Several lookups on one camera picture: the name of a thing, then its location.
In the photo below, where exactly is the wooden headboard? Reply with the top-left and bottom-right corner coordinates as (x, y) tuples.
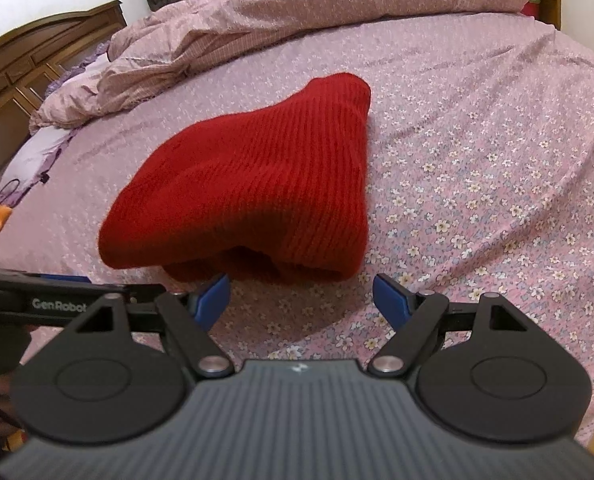
(0, 0), (128, 196)

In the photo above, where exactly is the black cable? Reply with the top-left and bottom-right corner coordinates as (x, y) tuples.
(0, 172), (48, 267)

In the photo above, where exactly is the purple frilled pillow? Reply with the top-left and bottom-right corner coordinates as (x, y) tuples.
(44, 41), (112, 100)

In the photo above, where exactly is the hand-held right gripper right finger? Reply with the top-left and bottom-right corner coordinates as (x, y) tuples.
(368, 273), (528, 377)

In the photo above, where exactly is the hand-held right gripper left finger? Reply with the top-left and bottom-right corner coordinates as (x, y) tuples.
(71, 272), (236, 379)

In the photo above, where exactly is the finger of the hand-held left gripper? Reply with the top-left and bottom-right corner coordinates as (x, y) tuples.
(36, 273), (166, 297)

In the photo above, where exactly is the pink crumpled duvet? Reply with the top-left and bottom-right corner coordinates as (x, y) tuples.
(28, 0), (534, 133)

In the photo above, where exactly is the red knit garment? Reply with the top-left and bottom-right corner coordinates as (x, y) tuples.
(98, 72), (372, 285)

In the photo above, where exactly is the white pillow with purple frill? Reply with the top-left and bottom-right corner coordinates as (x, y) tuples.
(0, 125), (80, 207)

